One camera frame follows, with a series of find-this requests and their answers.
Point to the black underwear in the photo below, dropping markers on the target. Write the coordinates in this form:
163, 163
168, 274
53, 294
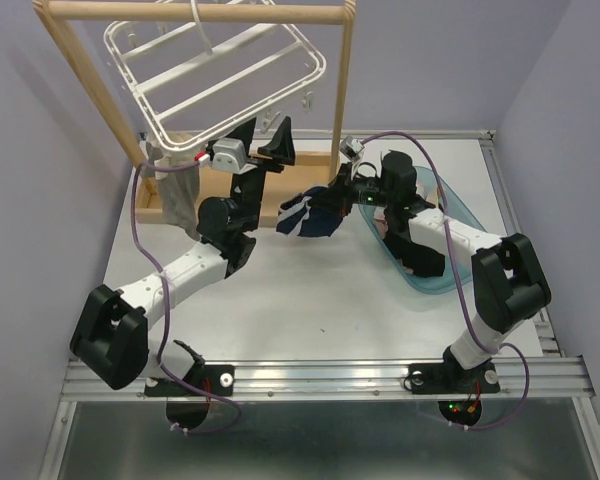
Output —
415, 259

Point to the navy underwear white trim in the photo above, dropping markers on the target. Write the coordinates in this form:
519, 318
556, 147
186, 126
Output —
296, 217

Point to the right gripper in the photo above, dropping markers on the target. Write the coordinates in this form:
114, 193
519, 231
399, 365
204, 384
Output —
338, 206

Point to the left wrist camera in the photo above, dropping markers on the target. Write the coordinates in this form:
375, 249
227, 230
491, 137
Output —
228, 155

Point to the aluminium mounting rail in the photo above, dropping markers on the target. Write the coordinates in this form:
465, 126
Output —
360, 380

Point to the teal plastic basin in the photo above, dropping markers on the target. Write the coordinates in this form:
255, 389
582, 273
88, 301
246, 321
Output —
458, 210

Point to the white plastic clip hanger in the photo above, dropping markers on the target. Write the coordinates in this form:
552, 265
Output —
196, 83

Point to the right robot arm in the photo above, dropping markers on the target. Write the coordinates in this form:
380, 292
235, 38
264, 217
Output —
509, 284

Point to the light pink underwear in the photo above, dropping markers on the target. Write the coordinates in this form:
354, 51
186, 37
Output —
380, 223

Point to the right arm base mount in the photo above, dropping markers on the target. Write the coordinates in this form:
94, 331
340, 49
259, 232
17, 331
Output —
446, 378

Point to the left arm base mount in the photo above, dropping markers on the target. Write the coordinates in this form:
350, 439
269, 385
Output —
205, 380

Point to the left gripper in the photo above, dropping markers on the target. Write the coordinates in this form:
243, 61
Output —
278, 150

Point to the wooden clothes rack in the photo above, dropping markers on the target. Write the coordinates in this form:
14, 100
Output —
261, 16

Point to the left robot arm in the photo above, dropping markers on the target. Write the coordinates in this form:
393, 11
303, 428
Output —
112, 333

